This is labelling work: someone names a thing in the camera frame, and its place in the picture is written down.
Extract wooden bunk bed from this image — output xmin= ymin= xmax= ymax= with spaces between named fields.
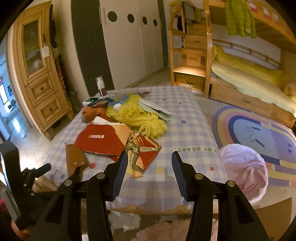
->
xmin=203 ymin=0 xmax=296 ymax=129

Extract pink fluffy cushion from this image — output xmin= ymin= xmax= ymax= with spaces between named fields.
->
xmin=136 ymin=217 xmax=219 ymax=241

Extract plush toy on bed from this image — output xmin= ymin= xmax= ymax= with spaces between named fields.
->
xmin=281 ymin=83 xmax=296 ymax=96

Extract pine wooden cabinet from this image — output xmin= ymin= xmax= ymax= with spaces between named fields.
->
xmin=12 ymin=1 xmax=73 ymax=141

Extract paper tag on cabinet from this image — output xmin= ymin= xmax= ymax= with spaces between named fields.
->
xmin=41 ymin=46 xmax=50 ymax=58

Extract wooden drawer staircase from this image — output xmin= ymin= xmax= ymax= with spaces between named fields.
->
xmin=168 ymin=1 xmax=213 ymax=98

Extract white wardrobe with holes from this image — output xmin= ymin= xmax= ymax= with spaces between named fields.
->
xmin=71 ymin=1 xmax=169 ymax=96

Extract light green paper envelope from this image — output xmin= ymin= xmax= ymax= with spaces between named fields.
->
xmin=138 ymin=99 xmax=174 ymax=121

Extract brown leather piece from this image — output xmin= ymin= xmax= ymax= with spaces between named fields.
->
xmin=66 ymin=144 xmax=88 ymax=179

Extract white electronic device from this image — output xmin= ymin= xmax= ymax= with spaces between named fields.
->
xmin=82 ymin=97 xmax=100 ymax=106

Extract white brown pump bottle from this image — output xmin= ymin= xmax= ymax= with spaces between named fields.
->
xmin=95 ymin=76 xmax=107 ymax=97

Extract green puffer jacket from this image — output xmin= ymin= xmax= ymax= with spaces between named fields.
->
xmin=225 ymin=0 xmax=256 ymax=38

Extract rainbow oval rug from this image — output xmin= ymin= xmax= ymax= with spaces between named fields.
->
xmin=212 ymin=105 xmax=295 ymax=187

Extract orange plush cloth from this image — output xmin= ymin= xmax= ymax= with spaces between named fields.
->
xmin=81 ymin=106 xmax=107 ymax=123

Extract yellow bed duvet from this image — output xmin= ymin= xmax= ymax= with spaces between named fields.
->
xmin=212 ymin=44 xmax=295 ymax=116

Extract checkered table cloth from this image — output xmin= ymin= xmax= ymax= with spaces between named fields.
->
xmin=46 ymin=86 xmax=227 ymax=214

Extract red robot picture cardboard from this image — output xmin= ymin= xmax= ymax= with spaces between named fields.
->
xmin=74 ymin=116 xmax=162 ymax=178

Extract yellow fluffy duster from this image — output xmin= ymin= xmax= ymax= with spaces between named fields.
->
xmin=106 ymin=94 xmax=168 ymax=139

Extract clothes pile on stairs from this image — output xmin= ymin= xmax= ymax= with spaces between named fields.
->
xmin=168 ymin=0 xmax=201 ymax=23

